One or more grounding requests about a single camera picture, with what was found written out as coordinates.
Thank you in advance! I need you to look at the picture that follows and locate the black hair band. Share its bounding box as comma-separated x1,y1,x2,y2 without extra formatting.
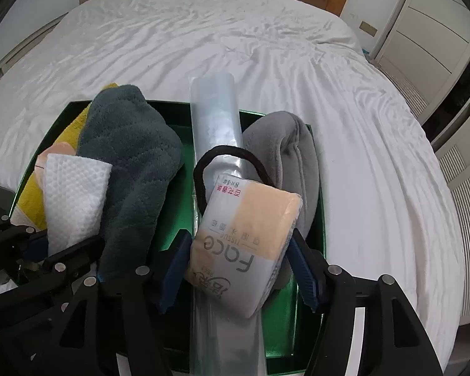
193,146,278,209

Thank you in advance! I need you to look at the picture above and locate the tissue pack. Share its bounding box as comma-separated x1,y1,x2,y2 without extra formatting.
185,180,303,319

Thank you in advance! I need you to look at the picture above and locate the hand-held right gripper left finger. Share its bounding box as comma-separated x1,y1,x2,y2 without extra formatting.
23,231,193,376

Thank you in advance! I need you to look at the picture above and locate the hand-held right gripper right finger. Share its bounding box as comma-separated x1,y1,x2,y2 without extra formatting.
287,235,443,376

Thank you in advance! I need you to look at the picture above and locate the green box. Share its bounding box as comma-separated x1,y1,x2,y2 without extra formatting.
8,100,330,376

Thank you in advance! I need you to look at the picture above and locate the grey fleece cloth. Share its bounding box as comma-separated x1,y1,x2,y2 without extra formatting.
241,112,322,287

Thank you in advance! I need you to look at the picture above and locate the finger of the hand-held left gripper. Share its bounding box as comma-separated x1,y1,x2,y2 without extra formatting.
0,215,39,244
24,232,106,283

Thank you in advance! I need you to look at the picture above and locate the yellow cloth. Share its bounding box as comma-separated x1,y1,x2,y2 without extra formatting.
13,82,120,232

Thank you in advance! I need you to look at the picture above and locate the white wardrobe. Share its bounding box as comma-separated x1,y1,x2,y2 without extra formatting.
370,0,470,126

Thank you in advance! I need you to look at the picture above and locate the dark teal fleece towel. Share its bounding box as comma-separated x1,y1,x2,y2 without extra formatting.
77,86,185,283

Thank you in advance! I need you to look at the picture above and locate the white bed sheet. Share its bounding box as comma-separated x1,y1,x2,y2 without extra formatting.
0,5,468,376

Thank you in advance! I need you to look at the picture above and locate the white textured cloth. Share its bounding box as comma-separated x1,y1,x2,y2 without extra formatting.
43,154,113,258

